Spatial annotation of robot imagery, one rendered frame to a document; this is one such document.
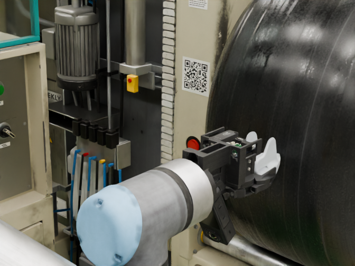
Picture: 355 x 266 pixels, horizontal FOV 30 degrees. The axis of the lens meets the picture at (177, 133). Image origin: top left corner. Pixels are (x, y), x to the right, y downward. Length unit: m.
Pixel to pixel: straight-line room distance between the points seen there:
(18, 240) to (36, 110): 0.92
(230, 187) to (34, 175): 0.78
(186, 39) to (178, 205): 0.65
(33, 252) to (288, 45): 0.59
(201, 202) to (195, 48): 0.61
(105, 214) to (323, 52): 0.45
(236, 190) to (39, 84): 0.70
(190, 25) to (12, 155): 0.51
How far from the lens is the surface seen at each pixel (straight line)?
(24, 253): 0.64
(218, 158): 0.90
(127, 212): 0.77
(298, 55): 1.06
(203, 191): 0.85
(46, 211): 1.62
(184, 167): 0.86
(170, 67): 1.48
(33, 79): 1.53
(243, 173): 0.93
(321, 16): 1.08
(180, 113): 1.47
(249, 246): 1.37
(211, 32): 1.37
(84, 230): 0.81
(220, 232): 0.97
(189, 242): 1.41
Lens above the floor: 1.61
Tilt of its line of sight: 21 degrees down
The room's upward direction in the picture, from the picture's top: 1 degrees clockwise
